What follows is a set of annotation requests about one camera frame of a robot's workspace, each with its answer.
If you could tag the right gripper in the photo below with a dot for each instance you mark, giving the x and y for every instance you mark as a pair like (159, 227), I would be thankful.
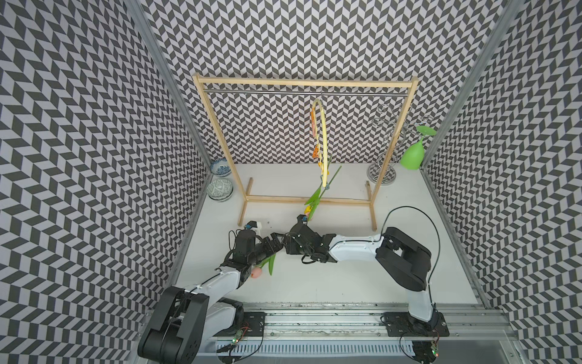
(290, 245)

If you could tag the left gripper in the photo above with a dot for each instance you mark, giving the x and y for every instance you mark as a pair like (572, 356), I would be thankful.
(278, 246)

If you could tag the pink tulip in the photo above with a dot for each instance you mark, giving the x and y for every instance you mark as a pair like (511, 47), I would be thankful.
(266, 264)
(324, 191)

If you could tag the yellow arched peg hanger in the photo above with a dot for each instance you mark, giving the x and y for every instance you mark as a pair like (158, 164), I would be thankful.
(317, 109)

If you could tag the yellow tulip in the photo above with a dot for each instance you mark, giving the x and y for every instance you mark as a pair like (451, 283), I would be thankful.
(312, 203)

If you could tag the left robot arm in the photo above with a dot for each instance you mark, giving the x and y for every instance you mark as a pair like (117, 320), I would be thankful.
(184, 319)

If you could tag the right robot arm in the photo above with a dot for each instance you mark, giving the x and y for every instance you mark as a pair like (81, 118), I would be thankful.
(404, 259)

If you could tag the green patterned bowl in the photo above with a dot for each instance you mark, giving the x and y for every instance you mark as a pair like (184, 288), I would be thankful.
(220, 189)

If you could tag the blue patterned bowl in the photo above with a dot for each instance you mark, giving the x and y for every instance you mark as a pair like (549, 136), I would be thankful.
(220, 168)

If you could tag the green plastic wine glass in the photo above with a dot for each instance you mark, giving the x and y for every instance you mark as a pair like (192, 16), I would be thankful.
(414, 155)

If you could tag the metal rack rod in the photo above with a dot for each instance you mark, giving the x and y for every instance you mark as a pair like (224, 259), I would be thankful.
(302, 93)

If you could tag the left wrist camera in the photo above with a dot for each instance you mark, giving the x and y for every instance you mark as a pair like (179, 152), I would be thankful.
(255, 226)

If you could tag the wooden clothes rack frame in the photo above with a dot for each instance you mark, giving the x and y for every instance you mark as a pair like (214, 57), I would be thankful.
(410, 85)

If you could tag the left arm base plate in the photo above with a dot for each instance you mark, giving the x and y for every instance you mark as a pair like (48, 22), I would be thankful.
(254, 322)

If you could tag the metal wire glass stand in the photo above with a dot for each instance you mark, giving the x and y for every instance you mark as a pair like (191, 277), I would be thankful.
(386, 118)

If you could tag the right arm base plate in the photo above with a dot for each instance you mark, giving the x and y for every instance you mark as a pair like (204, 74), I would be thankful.
(400, 324)

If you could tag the aluminium front rail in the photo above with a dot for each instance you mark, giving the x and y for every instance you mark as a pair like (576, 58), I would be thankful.
(335, 326)

